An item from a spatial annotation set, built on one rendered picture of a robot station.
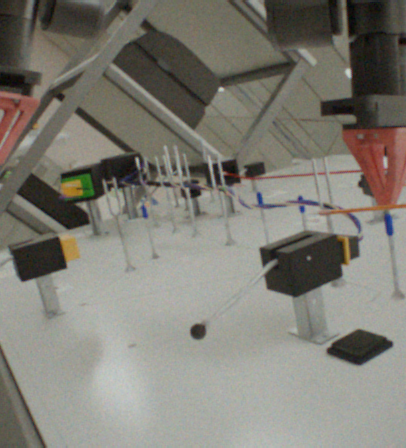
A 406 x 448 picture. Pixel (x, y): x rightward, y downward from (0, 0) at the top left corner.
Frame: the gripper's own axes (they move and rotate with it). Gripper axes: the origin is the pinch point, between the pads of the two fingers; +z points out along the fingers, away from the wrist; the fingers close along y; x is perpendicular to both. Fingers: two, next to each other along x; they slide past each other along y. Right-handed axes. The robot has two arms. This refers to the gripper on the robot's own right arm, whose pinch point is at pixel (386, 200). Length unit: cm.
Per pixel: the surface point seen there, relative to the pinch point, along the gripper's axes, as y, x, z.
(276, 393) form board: 15.4, 2.7, 13.3
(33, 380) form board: 29.0, -18.0, 15.7
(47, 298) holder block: 22.0, -36.2, 12.1
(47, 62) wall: -187, -749, -143
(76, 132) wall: -227, -759, -45
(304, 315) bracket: 8.2, -2.4, 9.6
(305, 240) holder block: 8.1, -2.1, 2.9
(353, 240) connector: 2.7, -1.7, 3.5
